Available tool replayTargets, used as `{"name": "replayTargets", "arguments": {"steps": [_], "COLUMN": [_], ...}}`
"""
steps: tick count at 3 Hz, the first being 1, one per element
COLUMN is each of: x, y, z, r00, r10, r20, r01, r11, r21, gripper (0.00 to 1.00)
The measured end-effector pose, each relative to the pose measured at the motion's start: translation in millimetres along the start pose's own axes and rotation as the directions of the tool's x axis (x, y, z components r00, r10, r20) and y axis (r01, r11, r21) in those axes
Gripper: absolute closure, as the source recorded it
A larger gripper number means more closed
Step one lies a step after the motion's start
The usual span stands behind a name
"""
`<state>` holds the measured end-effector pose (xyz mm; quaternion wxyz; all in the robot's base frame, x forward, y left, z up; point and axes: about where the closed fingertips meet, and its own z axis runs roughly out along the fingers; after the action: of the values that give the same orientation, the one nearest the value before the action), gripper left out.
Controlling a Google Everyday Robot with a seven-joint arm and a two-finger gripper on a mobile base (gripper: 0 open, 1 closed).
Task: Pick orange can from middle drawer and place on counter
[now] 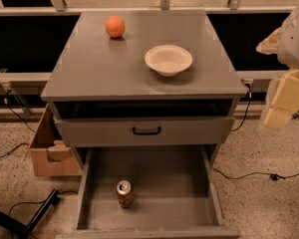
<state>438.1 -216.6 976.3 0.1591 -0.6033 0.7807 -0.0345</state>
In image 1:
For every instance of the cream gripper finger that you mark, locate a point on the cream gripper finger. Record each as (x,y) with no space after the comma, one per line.
(282,100)
(269,45)

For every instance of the orange soda can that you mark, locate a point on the orange soda can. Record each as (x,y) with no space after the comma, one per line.
(125,193)

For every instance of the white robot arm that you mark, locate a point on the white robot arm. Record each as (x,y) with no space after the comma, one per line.
(288,46)

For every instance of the grey top drawer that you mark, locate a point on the grey top drawer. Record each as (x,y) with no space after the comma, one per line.
(118,132)

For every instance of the grey drawer cabinet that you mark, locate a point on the grey drawer cabinet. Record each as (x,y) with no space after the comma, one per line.
(100,78)

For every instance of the white paper bowl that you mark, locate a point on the white paper bowl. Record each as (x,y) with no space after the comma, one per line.
(168,60)

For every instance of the orange fruit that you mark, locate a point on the orange fruit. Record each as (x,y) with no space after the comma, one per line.
(115,27)

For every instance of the cardboard box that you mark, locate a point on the cardboard box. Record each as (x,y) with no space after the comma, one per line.
(49,155)

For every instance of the black metal stand leg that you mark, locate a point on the black metal stand leg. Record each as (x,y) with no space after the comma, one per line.
(23,217)

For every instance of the black drawer handle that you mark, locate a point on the black drawer handle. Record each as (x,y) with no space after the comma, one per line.
(146,131)

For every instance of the metal rail frame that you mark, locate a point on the metal rail frame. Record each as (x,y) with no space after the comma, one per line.
(33,32)

